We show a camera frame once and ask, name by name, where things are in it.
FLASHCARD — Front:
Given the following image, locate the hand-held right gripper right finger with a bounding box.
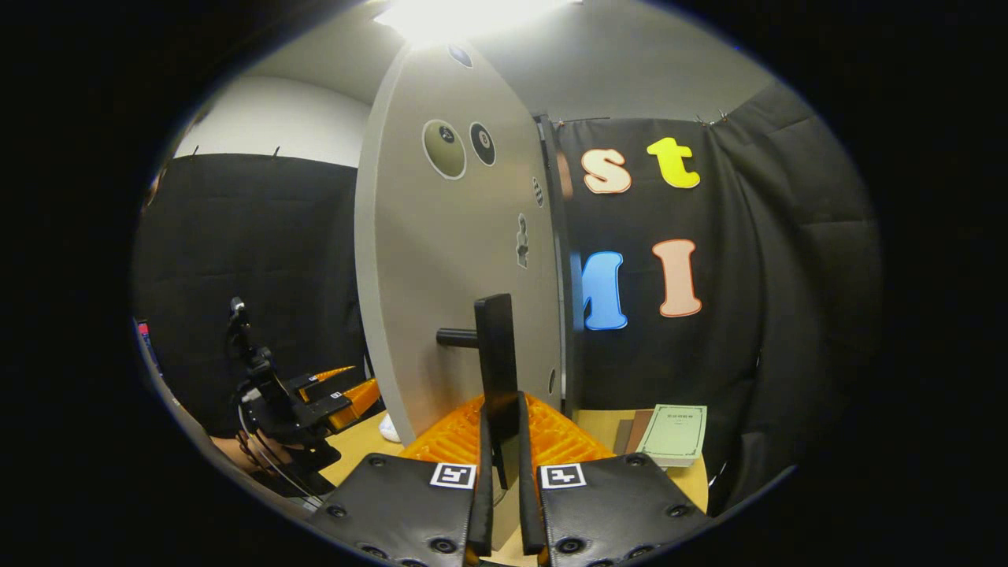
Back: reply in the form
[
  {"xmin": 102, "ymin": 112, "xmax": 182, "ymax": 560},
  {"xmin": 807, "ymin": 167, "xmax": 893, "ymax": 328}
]
[{"xmin": 516, "ymin": 391, "xmax": 713, "ymax": 567}]

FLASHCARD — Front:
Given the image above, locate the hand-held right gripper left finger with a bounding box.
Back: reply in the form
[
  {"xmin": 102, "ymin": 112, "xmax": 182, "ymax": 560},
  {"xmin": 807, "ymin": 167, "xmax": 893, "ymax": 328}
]
[{"xmin": 307, "ymin": 394, "xmax": 495, "ymax": 567}]

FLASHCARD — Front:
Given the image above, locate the black cabinet door handle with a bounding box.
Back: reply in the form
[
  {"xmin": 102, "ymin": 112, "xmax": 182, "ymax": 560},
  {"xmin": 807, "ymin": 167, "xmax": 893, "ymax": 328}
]
[{"xmin": 437, "ymin": 293, "xmax": 522, "ymax": 489}]

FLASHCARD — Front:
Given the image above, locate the beige cabinet door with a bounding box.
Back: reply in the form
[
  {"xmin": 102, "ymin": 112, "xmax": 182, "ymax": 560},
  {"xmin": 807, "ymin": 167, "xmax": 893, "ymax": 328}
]
[{"xmin": 354, "ymin": 43, "xmax": 564, "ymax": 450}]

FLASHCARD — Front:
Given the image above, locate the pale green book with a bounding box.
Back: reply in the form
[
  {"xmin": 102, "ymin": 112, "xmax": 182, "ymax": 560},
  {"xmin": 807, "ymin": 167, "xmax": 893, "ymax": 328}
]
[{"xmin": 635, "ymin": 404, "xmax": 708, "ymax": 469}]

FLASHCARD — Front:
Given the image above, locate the black backdrop cloth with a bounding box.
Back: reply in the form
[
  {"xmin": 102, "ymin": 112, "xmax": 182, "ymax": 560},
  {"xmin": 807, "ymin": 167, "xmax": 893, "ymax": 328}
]
[{"xmin": 134, "ymin": 83, "xmax": 883, "ymax": 513}]

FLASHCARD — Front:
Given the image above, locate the large ceiling lamp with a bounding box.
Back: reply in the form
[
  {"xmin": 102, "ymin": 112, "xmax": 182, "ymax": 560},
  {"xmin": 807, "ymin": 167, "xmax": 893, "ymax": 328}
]
[{"xmin": 374, "ymin": 0, "xmax": 584, "ymax": 48}]

